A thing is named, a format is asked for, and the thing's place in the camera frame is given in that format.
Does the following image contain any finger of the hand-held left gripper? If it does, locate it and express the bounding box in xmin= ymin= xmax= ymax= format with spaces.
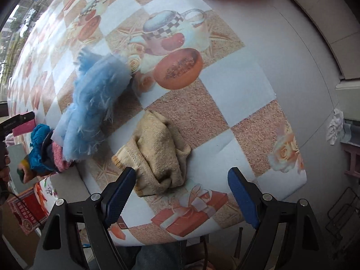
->
xmin=0 ymin=112 xmax=35 ymax=135

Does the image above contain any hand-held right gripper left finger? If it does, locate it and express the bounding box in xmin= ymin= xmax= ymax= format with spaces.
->
xmin=34 ymin=166 xmax=138 ymax=270

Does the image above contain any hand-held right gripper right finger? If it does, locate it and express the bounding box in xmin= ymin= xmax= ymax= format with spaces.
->
xmin=228 ymin=167 xmax=335 ymax=270

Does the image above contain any grey cardboard box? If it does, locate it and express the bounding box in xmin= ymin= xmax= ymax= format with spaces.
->
xmin=6 ymin=143 xmax=33 ymax=194

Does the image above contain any beige sock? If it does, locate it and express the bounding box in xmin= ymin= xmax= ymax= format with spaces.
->
xmin=112 ymin=110 xmax=192 ymax=197

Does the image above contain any pink and navy knit sock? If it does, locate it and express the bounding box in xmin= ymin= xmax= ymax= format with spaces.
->
xmin=42 ymin=131 xmax=75 ymax=173

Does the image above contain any light blue fluffy cloth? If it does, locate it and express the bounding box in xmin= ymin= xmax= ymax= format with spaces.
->
xmin=55 ymin=48 xmax=133 ymax=162

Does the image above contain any person's left hand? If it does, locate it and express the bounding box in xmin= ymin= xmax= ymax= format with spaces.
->
xmin=0 ymin=149 xmax=11 ymax=183

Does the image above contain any pink patterned carton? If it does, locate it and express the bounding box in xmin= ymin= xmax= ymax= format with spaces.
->
xmin=7 ymin=187 xmax=48 ymax=235

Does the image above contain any checkered printed tablecloth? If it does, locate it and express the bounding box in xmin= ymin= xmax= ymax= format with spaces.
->
xmin=7 ymin=0 xmax=307 ymax=246

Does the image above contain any pink stool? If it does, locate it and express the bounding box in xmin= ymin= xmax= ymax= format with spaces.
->
xmin=342 ymin=143 xmax=360 ymax=176

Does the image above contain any white knotted curtain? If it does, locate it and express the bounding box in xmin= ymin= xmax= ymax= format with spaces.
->
xmin=326 ymin=108 xmax=345 ymax=145

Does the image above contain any black wire rack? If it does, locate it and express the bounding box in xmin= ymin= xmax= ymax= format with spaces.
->
xmin=326 ymin=187 xmax=360 ymax=248

